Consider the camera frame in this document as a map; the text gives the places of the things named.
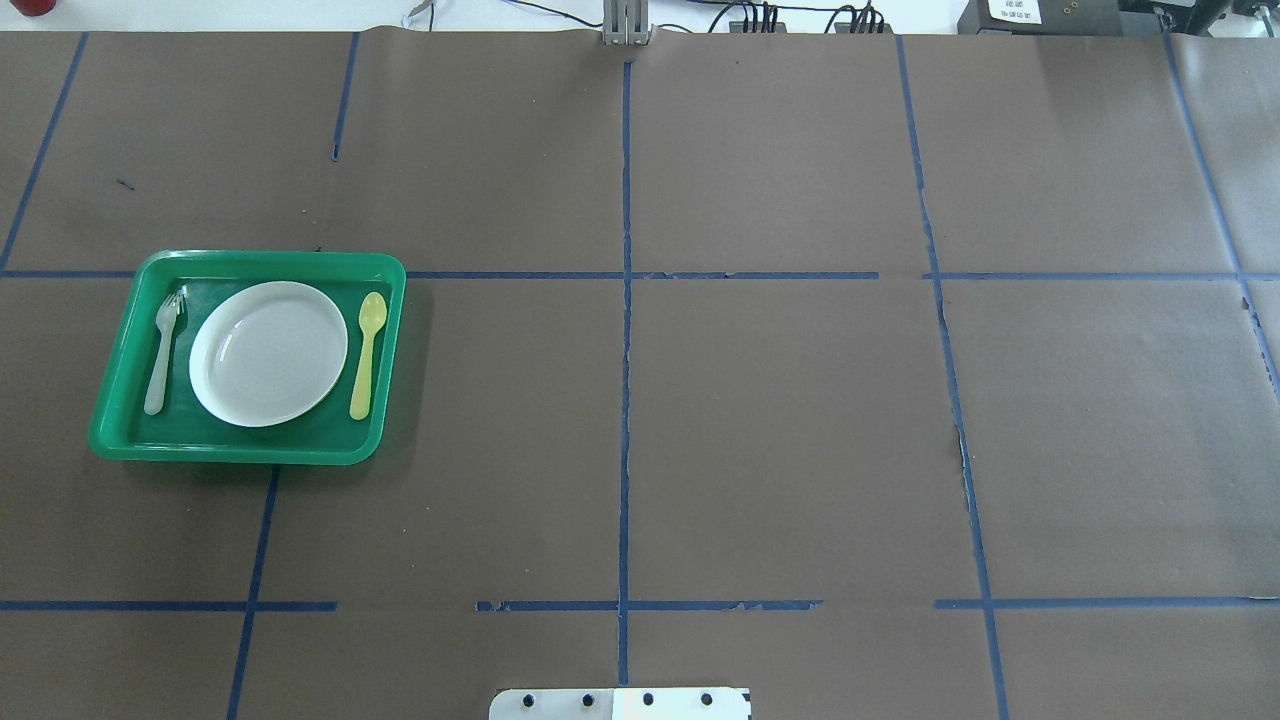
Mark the translucent plastic fork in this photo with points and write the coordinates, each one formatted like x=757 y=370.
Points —
x=166 y=320

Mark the yellow plastic spoon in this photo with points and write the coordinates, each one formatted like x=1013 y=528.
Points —
x=372 y=317

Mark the far orange black connector board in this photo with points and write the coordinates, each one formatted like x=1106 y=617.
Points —
x=757 y=19

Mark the orange black connector board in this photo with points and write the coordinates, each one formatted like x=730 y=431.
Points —
x=757 y=19
x=859 y=20

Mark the white round plate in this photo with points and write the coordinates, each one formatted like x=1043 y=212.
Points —
x=268 y=354

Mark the near orange black connector board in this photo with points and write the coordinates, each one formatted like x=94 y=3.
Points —
x=859 y=20

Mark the black box device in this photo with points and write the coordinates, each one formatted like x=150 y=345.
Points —
x=1051 y=18

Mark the green plastic tray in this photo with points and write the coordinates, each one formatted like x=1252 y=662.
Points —
x=184 y=431

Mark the red cylinder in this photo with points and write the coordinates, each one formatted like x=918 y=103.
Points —
x=33 y=8

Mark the aluminium frame post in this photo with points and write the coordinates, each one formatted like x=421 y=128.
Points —
x=626 y=23

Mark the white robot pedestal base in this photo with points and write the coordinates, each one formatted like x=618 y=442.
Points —
x=622 y=703

